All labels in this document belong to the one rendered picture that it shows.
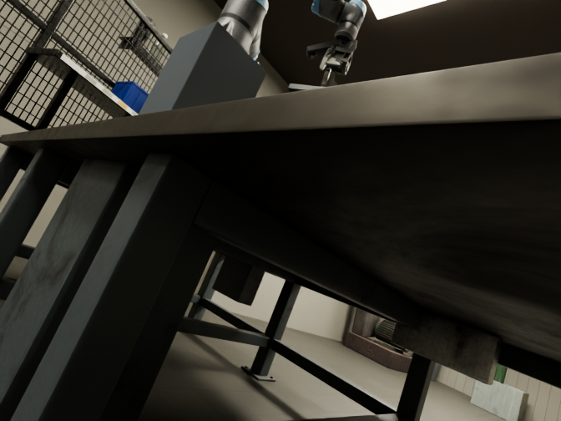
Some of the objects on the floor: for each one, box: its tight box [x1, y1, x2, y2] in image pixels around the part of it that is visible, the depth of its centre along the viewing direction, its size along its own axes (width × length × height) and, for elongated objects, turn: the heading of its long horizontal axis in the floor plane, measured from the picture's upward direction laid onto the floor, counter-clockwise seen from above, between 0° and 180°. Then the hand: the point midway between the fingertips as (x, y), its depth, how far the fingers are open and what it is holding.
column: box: [0, 158, 218, 421], centre depth 84 cm, size 31×31×66 cm
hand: (319, 83), depth 118 cm, fingers open, 14 cm apart
